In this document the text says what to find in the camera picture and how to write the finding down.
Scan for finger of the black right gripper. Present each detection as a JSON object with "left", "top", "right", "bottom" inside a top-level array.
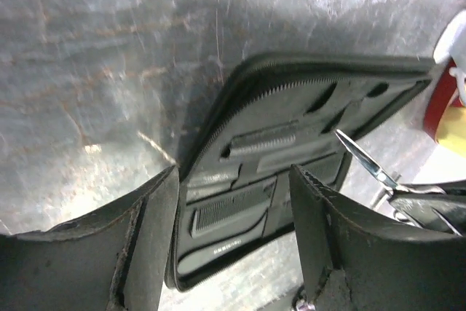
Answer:
[{"left": 388, "top": 183, "right": 465, "bottom": 235}]

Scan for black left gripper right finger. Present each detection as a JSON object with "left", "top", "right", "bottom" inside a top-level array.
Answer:
[{"left": 289, "top": 166, "right": 465, "bottom": 310}]

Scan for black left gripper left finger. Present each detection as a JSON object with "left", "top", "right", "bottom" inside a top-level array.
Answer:
[{"left": 1, "top": 167, "right": 179, "bottom": 310}]

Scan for silver thinning scissors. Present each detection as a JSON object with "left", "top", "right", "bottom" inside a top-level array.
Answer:
[{"left": 335, "top": 130, "right": 465, "bottom": 237}]

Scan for black fine-tooth tail comb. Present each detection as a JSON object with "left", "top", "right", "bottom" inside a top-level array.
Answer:
[{"left": 178, "top": 183, "right": 276, "bottom": 272}]

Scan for black zippered tool case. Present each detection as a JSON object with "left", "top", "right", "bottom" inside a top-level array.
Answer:
[{"left": 165, "top": 52, "right": 434, "bottom": 292}]

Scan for black wide-tooth comb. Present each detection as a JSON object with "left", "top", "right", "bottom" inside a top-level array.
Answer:
[{"left": 222, "top": 121, "right": 297, "bottom": 157}]

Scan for yellow-green ceramic mug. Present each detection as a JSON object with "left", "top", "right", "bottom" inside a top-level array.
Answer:
[{"left": 435, "top": 106, "right": 466, "bottom": 157}]

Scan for round red lacquer tray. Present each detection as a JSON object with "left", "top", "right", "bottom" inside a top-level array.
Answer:
[{"left": 422, "top": 58, "right": 458, "bottom": 142}]

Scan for pale blue footed mug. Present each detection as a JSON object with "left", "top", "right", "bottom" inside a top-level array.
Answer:
[{"left": 433, "top": 9, "right": 465, "bottom": 106}]

